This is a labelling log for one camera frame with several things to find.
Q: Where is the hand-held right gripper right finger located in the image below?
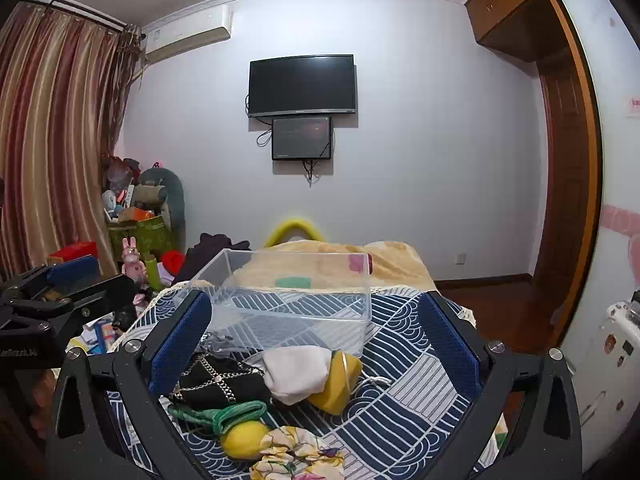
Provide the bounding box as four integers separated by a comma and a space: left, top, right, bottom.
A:
420, 290, 585, 480

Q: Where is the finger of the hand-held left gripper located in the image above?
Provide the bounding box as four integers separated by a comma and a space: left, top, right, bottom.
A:
0, 254, 101, 303
0, 274, 140, 348

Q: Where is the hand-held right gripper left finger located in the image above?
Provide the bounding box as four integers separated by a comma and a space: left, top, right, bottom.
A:
46, 290, 221, 480

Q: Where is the yellow soft pouch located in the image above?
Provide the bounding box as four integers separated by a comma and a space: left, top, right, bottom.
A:
306, 350, 364, 416

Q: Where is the red box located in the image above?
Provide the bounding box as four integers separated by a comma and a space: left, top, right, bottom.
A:
48, 241, 99, 266

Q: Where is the pink rabbit toy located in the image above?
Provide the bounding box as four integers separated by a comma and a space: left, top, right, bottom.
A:
121, 236, 147, 281

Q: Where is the green bottle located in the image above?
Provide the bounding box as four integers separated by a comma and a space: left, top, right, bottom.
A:
144, 255, 164, 292

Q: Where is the navy wave pattern blanket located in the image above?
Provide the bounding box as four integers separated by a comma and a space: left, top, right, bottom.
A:
107, 280, 507, 480

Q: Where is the green cardboard box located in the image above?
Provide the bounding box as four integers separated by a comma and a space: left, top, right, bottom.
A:
107, 214, 177, 267

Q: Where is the red cloth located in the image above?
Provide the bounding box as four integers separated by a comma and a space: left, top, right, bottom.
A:
161, 250, 187, 277

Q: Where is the dark clothing pile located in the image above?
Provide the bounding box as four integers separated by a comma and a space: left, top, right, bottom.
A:
181, 232, 252, 287

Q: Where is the yellow fleece blanket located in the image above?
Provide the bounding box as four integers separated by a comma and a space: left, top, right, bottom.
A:
235, 239, 442, 294

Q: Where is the yellow lemon plush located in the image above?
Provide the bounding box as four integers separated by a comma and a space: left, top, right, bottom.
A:
220, 420, 271, 461

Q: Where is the white cloth pouch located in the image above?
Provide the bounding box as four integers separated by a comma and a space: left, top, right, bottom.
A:
261, 347, 334, 406

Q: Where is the grey green plush toy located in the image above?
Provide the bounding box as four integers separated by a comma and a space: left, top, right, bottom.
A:
138, 166, 186, 235

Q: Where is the clear plastic storage box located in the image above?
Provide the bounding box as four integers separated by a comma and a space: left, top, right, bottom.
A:
187, 248, 374, 359

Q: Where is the striped brown curtain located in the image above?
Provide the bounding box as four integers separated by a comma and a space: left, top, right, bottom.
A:
0, 0, 145, 281

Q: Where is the floral fabric scrunchie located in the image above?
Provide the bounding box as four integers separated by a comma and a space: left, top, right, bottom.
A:
249, 426, 347, 480

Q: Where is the white appliance with stickers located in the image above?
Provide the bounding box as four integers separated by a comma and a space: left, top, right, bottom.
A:
561, 292, 640, 475

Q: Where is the yellow foam hoop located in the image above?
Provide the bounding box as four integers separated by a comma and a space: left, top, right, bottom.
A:
263, 217, 327, 249

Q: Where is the white air conditioner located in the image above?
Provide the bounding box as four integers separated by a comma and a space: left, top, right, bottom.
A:
142, 4, 234, 66

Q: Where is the wooden overhead cabinet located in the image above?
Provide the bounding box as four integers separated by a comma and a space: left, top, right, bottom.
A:
462, 0, 583, 64

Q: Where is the black chain strap bag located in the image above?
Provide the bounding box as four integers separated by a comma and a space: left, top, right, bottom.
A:
167, 351, 274, 411

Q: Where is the green braided rope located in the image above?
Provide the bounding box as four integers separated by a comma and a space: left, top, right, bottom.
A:
167, 400, 271, 436

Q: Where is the wooden door frame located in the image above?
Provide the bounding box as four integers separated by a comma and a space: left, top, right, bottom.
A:
530, 0, 604, 347

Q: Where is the small black wall monitor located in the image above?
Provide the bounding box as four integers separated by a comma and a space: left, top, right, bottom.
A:
271, 116, 334, 162

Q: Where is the black wall television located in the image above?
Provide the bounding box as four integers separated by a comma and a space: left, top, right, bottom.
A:
249, 54, 357, 119

